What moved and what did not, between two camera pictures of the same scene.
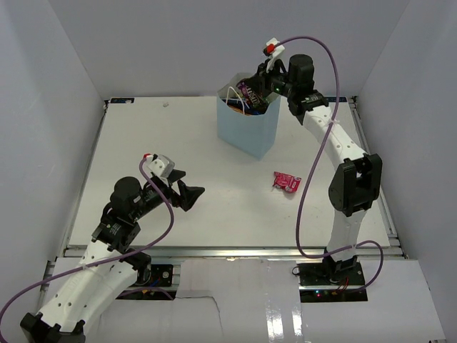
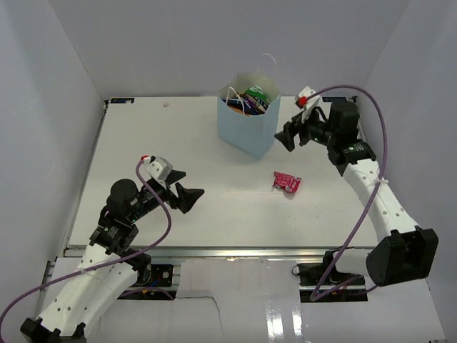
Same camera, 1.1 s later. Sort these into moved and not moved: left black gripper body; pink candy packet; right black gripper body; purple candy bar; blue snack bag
Moved: purple candy bar; right black gripper body
Not moved: pink candy packet; blue snack bag; left black gripper body
